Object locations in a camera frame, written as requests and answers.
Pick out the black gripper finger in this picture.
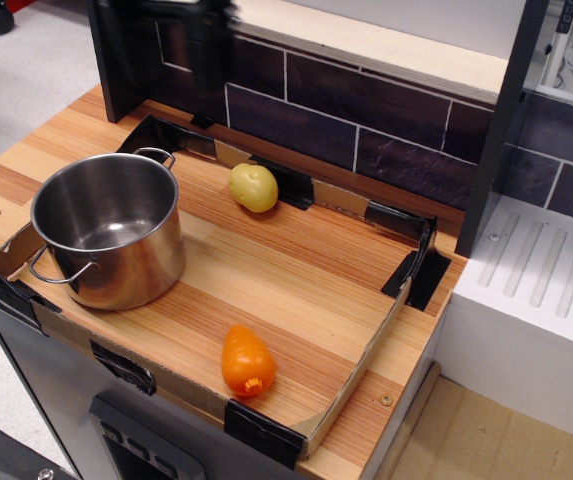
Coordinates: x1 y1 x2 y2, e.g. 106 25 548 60
188 19 231 91

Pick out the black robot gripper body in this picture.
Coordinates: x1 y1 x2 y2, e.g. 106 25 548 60
133 0 235 40

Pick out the stainless steel pot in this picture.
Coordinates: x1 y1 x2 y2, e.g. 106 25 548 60
31 147 185 311

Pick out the cardboard fence with black tape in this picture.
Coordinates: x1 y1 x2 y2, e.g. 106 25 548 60
0 110 465 479

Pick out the light wooden shelf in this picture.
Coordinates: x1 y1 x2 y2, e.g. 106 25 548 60
235 1 507 105

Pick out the yellow plastic potato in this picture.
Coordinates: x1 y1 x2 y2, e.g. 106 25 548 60
228 163 279 213

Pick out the orange plastic carrot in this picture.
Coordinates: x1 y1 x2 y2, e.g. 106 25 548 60
221 324 277 397

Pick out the grey oven control panel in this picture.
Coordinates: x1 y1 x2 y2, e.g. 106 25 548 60
89 396 207 480

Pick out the white toy sink drainboard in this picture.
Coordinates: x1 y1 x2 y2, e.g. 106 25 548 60
435 197 573 432

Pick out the dark grey right upright post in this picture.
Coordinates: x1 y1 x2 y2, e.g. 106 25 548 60
456 0 554 257

